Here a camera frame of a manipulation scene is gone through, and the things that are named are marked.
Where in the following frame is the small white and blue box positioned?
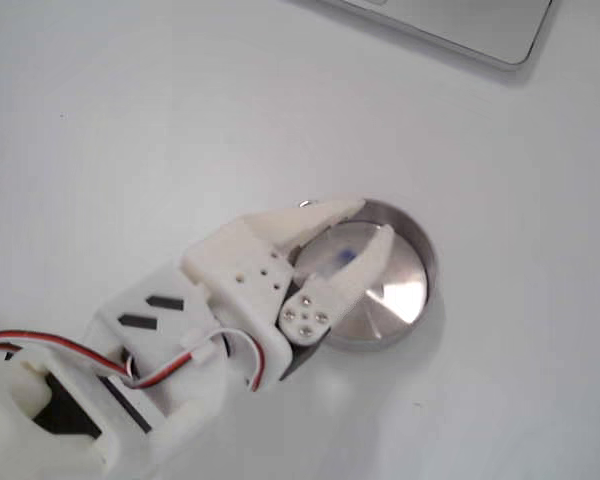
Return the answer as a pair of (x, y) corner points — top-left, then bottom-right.
(309, 234), (370, 284)

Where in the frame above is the silver laptop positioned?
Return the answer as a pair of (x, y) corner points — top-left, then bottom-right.
(289, 0), (565, 72)

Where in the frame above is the round metal bowl with ring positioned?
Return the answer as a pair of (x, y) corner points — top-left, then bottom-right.
(279, 198), (439, 354)

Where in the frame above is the red white black servo cable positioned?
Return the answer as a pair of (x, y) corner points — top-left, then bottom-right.
(0, 327), (270, 395)

